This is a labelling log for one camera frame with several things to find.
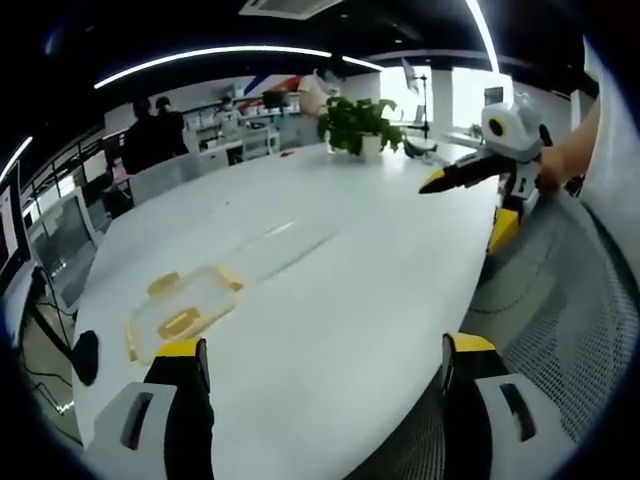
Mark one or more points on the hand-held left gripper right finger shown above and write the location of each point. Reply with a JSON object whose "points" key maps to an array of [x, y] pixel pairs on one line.
{"points": [[480, 425]]}

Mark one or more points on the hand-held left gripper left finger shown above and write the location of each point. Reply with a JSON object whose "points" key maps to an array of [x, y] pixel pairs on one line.
{"points": [[165, 430]]}

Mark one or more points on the grey desk partition panel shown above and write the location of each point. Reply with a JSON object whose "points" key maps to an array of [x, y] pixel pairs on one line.
{"points": [[167, 177]]}

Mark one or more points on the black oval pad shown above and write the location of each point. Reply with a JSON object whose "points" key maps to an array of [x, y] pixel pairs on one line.
{"points": [[86, 357]]}

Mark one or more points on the grey mesh chair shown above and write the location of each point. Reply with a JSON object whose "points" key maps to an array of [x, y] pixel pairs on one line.
{"points": [[550, 310]]}

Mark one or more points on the clear lid with yellow clasps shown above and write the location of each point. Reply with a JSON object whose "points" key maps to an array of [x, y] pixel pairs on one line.
{"points": [[187, 305]]}

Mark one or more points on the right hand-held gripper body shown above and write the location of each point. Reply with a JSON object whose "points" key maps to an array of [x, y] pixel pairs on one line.
{"points": [[520, 135]]}

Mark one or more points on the black and white desk item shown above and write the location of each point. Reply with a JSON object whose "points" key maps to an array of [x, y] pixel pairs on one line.
{"points": [[420, 150]]}

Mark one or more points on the green potted plant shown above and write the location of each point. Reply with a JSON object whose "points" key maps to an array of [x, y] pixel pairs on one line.
{"points": [[357, 122]]}

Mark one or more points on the ceiling air vent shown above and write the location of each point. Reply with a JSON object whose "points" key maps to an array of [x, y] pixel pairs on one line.
{"points": [[285, 7]]}

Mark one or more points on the person's right hand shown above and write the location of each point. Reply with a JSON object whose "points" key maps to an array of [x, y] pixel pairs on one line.
{"points": [[552, 172]]}

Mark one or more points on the long ceiling light strip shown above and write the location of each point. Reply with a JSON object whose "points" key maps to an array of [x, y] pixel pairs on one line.
{"points": [[485, 32], [200, 57]]}

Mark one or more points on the white storage shelf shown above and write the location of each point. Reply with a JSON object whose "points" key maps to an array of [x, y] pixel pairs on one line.
{"points": [[240, 132]]}

